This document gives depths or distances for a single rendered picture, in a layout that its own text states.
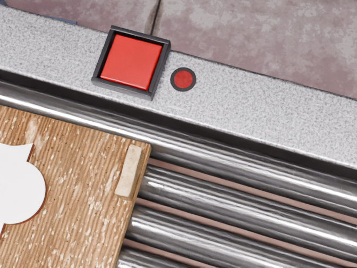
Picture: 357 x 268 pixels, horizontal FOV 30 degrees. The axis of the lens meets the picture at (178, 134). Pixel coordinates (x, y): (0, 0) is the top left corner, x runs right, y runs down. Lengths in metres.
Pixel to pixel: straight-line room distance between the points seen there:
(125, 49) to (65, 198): 0.19
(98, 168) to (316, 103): 0.27
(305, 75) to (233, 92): 1.02
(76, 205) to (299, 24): 1.22
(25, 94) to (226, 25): 1.10
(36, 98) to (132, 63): 0.12
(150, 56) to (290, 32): 1.08
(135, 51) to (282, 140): 0.21
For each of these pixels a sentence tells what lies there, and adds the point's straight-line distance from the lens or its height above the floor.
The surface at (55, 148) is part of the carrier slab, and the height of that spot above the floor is 0.94.
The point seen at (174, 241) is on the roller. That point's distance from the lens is 0.75.
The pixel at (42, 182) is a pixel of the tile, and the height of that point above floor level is 0.95.
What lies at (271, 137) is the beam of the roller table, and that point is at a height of 0.91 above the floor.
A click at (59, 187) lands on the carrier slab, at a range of 0.76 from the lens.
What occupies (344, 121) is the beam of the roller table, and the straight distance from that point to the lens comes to 0.80.
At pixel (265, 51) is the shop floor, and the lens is 1.83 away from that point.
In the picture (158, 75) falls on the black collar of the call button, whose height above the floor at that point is 0.93.
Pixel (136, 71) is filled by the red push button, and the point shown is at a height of 0.93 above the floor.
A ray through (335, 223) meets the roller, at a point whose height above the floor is 0.92.
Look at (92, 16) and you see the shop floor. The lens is 1.90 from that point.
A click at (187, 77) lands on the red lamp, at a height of 0.92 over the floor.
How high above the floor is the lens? 1.66
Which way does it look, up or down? 72 degrees down
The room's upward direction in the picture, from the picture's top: 12 degrees counter-clockwise
